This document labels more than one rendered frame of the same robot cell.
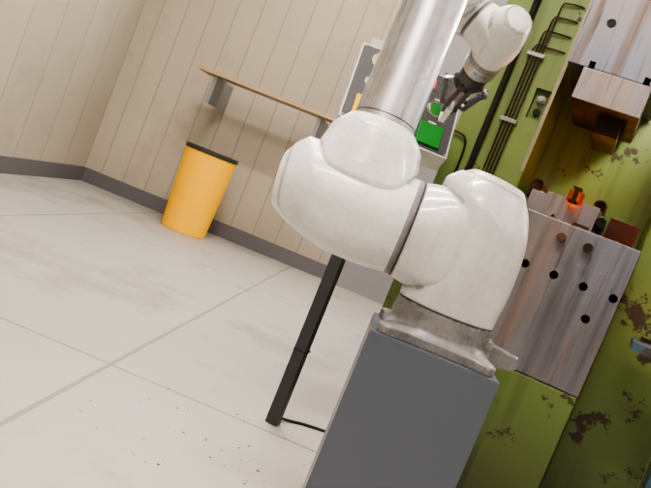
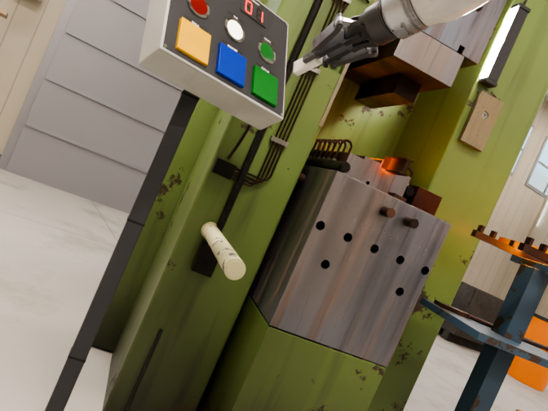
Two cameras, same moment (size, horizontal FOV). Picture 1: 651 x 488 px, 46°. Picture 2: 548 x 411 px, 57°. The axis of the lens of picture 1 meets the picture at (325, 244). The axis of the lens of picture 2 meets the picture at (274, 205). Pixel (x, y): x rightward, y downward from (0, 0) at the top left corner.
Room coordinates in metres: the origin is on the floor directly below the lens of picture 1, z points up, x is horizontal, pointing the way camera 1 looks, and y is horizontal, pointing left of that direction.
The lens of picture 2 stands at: (1.22, 0.37, 0.80)
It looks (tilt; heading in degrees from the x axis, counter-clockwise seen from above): 1 degrees down; 326
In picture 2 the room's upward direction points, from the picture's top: 24 degrees clockwise
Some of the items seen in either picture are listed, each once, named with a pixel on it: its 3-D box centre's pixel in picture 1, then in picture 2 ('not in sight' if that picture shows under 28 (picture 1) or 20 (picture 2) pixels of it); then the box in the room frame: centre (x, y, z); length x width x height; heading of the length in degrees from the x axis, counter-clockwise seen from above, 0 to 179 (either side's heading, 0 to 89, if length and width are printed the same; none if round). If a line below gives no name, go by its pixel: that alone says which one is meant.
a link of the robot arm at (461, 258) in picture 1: (466, 242); not in sight; (1.18, -0.20, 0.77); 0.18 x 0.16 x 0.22; 88
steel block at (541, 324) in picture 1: (547, 296); (328, 250); (2.45, -0.73, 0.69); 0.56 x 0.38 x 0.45; 162
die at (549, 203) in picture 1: (564, 213); (348, 170); (2.46, -0.67, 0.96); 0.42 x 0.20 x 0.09; 162
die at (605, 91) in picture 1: (608, 107); (394, 66); (2.46, -0.67, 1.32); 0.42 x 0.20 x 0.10; 162
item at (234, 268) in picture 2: not in sight; (220, 247); (2.28, -0.25, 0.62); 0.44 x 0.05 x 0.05; 162
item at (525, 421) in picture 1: (492, 425); (271, 377); (2.45, -0.73, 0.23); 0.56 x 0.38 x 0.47; 162
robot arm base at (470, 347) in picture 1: (449, 332); not in sight; (1.17, -0.23, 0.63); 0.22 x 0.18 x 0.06; 86
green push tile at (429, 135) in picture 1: (428, 135); (263, 86); (2.24, -0.16, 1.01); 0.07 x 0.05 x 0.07; 97
